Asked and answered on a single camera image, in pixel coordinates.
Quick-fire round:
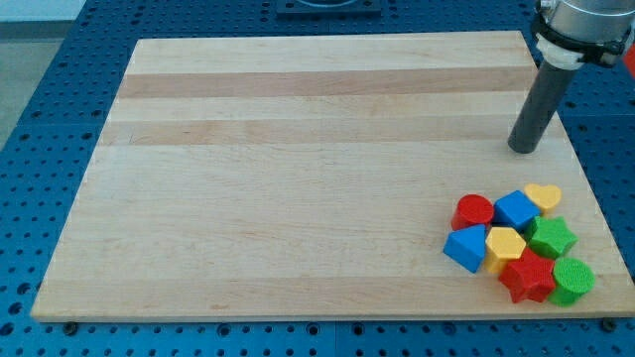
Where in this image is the blue perforated table plate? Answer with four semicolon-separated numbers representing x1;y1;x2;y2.
1;0;634;356

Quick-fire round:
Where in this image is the green cylinder block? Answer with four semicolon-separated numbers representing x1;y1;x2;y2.
548;258;595;306

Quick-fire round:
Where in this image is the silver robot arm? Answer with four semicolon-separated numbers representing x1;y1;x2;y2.
531;0;634;70

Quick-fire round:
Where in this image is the blue cube block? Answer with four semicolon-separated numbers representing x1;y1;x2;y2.
492;190;540;232

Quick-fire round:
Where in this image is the blue triangle block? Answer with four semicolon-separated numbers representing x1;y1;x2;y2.
443;224;486;274

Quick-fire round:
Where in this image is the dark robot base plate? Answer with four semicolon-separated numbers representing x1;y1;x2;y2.
274;0;382;16

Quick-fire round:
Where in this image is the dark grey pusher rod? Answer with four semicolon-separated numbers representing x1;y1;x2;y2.
507;60;576;154

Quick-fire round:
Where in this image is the yellow heart block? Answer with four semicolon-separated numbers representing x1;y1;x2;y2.
523;183;563;215

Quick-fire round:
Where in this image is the yellow hexagon block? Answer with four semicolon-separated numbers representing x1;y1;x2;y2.
483;227;526;274

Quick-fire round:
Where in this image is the green star block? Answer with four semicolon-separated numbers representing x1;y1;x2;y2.
524;216;578;260

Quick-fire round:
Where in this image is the red cylinder block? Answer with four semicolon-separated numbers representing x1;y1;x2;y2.
450;193;495;230

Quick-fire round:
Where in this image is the red star block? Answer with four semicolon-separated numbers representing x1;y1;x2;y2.
498;248;556;303

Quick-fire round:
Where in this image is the light wooden board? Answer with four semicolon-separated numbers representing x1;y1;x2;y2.
31;31;634;323

